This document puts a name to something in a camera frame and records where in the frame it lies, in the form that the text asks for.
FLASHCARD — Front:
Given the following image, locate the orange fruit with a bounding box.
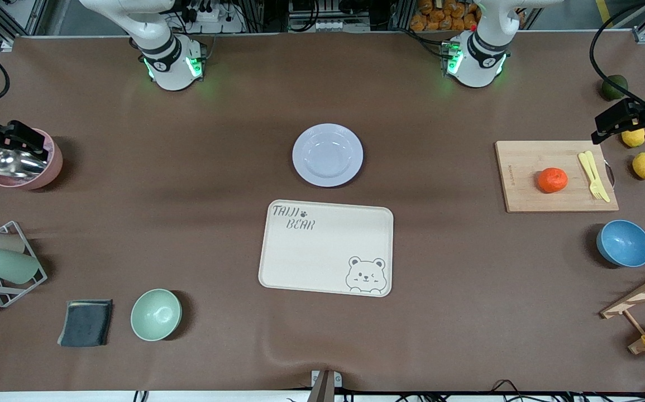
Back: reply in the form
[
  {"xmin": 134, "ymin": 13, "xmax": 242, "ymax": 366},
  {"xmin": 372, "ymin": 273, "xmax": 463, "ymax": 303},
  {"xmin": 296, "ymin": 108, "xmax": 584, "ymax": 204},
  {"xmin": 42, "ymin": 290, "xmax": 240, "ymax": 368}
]
[{"xmin": 538, "ymin": 167, "xmax": 568, "ymax": 194}]

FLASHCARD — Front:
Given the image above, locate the white round plate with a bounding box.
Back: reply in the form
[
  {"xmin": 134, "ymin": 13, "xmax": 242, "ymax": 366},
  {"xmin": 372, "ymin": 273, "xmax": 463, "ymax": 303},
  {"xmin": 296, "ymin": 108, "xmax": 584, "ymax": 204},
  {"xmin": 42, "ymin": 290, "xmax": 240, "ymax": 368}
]
[{"xmin": 292, "ymin": 123, "xmax": 364, "ymax": 188}]

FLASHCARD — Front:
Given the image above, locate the shiny metal scoop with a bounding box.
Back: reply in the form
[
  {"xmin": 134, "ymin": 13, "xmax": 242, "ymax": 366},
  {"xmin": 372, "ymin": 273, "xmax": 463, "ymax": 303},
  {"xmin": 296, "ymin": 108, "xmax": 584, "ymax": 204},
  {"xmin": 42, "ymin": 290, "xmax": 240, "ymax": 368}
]
[{"xmin": 0, "ymin": 146, "xmax": 47, "ymax": 178}]

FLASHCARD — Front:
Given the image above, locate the dark green lime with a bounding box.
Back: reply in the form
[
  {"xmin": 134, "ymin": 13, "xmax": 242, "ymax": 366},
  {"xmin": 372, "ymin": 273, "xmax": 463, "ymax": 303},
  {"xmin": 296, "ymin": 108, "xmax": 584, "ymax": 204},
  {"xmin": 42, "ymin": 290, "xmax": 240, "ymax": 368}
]
[{"xmin": 602, "ymin": 74, "xmax": 629, "ymax": 102}]

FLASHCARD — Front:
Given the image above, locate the pink bowl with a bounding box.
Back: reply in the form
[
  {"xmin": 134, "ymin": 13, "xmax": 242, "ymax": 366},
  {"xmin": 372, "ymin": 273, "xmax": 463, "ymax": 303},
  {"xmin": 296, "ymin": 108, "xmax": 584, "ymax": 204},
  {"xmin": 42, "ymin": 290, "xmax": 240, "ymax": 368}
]
[{"xmin": 0, "ymin": 128, "xmax": 64, "ymax": 190}]

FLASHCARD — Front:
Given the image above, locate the yellow plastic fork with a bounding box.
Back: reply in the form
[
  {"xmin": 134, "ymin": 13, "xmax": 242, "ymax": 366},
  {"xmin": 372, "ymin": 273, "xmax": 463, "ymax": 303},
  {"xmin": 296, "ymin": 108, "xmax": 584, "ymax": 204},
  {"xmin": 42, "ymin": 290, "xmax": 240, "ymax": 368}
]
[{"xmin": 585, "ymin": 151, "xmax": 606, "ymax": 202}]

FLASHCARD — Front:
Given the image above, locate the wooden cutting board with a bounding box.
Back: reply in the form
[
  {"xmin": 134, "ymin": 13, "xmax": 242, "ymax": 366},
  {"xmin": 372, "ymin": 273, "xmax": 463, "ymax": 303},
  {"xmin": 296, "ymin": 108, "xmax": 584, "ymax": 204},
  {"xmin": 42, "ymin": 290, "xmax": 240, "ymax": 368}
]
[{"xmin": 494, "ymin": 140, "xmax": 620, "ymax": 213}]

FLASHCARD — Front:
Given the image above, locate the blue bowl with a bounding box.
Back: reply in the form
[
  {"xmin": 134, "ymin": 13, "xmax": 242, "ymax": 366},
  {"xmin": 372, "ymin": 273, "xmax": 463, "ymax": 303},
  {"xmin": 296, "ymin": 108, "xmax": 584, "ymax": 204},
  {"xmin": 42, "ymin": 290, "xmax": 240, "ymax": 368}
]
[{"xmin": 596, "ymin": 219, "xmax": 645, "ymax": 268}]

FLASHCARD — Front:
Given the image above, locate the mint green cup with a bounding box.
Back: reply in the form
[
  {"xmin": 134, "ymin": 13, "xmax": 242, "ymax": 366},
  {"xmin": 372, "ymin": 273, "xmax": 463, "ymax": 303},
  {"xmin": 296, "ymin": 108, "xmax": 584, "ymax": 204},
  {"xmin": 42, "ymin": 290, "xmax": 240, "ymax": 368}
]
[{"xmin": 0, "ymin": 247, "xmax": 41, "ymax": 284}]

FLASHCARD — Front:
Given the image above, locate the wooden dish rack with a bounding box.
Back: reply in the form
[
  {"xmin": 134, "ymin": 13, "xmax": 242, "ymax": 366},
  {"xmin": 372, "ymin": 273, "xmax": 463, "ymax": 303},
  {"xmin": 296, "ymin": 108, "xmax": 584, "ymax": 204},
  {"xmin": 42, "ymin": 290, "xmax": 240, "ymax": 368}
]
[{"xmin": 600, "ymin": 262, "xmax": 645, "ymax": 355}]

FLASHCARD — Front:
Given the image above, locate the brown table cover mat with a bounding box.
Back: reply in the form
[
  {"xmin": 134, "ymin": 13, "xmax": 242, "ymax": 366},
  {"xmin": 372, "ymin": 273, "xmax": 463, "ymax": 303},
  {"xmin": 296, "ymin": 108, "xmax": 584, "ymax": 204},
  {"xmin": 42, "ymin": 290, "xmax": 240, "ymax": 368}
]
[{"xmin": 0, "ymin": 31, "xmax": 645, "ymax": 393}]

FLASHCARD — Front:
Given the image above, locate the dark grey folded cloth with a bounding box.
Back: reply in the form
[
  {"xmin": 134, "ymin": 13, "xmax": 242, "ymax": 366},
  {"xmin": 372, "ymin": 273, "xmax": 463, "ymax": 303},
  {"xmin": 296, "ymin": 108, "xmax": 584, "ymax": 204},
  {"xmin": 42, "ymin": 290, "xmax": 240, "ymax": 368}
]
[{"xmin": 57, "ymin": 299, "xmax": 113, "ymax": 348}]

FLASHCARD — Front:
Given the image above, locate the pile of orange buns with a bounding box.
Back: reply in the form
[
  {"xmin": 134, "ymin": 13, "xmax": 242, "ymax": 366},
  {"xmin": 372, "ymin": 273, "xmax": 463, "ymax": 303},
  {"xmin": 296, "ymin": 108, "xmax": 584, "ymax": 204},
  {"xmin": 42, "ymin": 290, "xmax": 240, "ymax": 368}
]
[{"xmin": 410, "ymin": 0, "xmax": 479, "ymax": 32}]

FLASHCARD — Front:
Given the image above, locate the light green bowl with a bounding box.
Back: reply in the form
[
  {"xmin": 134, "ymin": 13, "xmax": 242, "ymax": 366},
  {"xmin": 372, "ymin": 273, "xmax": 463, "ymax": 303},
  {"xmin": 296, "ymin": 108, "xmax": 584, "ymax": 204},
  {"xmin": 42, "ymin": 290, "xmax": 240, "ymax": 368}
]
[{"xmin": 131, "ymin": 289, "xmax": 182, "ymax": 342}]

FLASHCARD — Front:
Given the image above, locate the white power strip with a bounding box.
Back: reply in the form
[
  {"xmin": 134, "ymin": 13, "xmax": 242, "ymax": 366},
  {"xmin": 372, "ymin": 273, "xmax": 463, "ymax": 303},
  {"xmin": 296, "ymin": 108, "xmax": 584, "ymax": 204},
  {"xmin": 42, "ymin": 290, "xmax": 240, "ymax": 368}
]
[{"xmin": 188, "ymin": 0, "xmax": 245, "ymax": 34}]

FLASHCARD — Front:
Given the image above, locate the cream bear print tray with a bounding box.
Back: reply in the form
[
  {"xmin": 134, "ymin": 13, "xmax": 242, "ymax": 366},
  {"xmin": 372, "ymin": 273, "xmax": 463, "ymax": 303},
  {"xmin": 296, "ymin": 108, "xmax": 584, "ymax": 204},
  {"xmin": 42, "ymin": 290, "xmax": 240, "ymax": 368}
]
[{"xmin": 258, "ymin": 199, "xmax": 394, "ymax": 298}]

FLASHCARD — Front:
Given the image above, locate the grey wire cup rack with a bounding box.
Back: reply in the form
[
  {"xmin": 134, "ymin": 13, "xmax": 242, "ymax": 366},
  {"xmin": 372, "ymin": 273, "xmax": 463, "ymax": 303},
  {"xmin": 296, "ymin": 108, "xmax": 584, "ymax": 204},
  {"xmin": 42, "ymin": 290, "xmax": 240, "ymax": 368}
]
[{"xmin": 0, "ymin": 221, "xmax": 48, "ymax": 308}]

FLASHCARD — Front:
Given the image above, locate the black base cable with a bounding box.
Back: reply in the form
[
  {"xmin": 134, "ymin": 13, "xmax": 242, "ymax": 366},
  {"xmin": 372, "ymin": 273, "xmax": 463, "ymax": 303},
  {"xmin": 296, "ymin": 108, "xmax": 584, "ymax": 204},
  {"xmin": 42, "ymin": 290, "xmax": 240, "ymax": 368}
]
[{"xmin": 403, "ymin": 27, "xmax": 451, "ymax": 60}]

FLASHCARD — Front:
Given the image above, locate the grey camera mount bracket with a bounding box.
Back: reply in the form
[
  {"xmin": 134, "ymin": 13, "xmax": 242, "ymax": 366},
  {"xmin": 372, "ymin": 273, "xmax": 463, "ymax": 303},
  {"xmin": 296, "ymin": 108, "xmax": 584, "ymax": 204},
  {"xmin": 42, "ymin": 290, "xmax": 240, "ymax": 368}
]
[{"xmin": 307, "ymin": 370, "xmax": 342, "ymax": 402}]

